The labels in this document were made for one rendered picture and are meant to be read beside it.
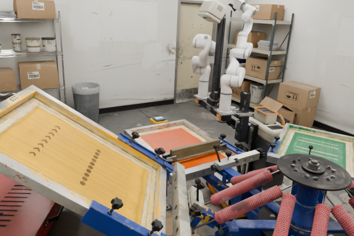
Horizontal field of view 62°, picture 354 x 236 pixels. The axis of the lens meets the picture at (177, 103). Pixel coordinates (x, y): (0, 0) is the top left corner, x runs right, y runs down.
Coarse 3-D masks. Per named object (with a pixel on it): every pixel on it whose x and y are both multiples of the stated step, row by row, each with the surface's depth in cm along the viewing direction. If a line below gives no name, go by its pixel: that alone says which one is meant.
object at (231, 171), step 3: (228, 168) 177; (231, 168) 178; (219, 171) 180; (222, 171) 177; (225, 171) 174; (228, 171) 174; (231, 171) 174; (234, 171) 174; (222, 174) 177; (228, 174) 172; (231, 174) 171; (234, 174) 171; (237, 174) 171; (240, 174) 171; (228, 177) 173; (231, 177) 170; (228, 180) 173
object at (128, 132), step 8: (184, 120) 265; (136, 128) 243; (144, 128) 244; (152, 128) 248; (160, 128) 252; (192, 128) 252; (128, 136) 233; (208, 136) 234; (144, 144) 214; (232, 152) 211
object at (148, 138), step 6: (156, 132) 245; (144, 138) 233; (150, 138) 234; (156, 138) 234; (150, 144) 223; (180, 162) 199; (186, 162) 199; (192, 162) 200; (198, 162) 200; (186, 168) 192
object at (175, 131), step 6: (162, 132) 246; (168, 132) 246; (174, 132) 247; (180, 132) 248; (186, 132) 248; (192, 138) 237; (198, 156) 208; (204, 156) 208; (210, 156) 209; (216, 156) 209; (222, 156) 210; (204, 162) 200
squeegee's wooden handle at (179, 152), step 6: (192, 144) 202; (198, 144) 203; (204, 144) 205; (210, 144) 208; (174, 150) 193; (180, 150) 195; (186, 150) 198; (192, 150) 201; (198, 150) 204; (204, 150) 207; (180, 156) 197
